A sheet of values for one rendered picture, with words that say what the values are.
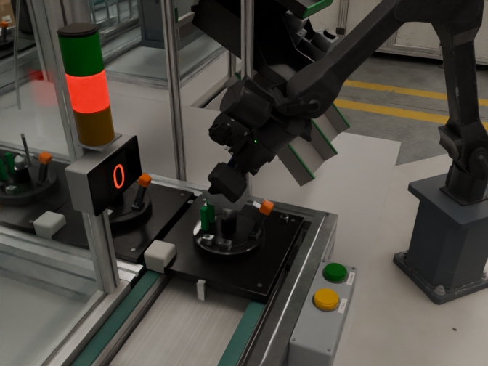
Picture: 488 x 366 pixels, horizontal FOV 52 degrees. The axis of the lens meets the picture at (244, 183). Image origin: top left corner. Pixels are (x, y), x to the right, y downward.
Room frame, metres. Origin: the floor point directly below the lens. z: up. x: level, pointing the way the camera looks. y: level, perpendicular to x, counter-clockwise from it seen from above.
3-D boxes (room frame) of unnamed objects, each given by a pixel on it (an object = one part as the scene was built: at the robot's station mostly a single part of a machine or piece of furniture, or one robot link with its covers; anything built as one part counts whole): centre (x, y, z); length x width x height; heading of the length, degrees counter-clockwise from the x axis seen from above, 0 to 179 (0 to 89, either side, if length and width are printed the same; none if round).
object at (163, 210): (0.86, 0.27, 1.01); 0.24 x 0.24 x 0.13; 69
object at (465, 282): (0.79, -0.42, 0.96); 0.15 x 0.15 x 0.20; 23
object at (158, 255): (0.71, 0.16, 0.97); 0.05 x 0.05 x 0.04; 69
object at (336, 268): (0.67, -0.17, 0.96); 0.04 x 0.04 x 0.02
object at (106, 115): (0.63, 0.21, 1.28); 0.05 x 0.05 x 0.05
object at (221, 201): (0.77, 0.04, 1.09); 0.08 x 0.04 x 0.07; 69
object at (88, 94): (0.63, 0.21, 1.33); 0.05 x 0.05 x 0.05
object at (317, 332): (0.61, -0.14, 0.93); 0.21 x 0.07 x 0.06; 159
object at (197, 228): (0.76, 0.03, 0.98); 0.14 x 0.14 x 0.02
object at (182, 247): (0.76, 0.03, 0.96); 0.24 x 0.24 x 0.02; 69
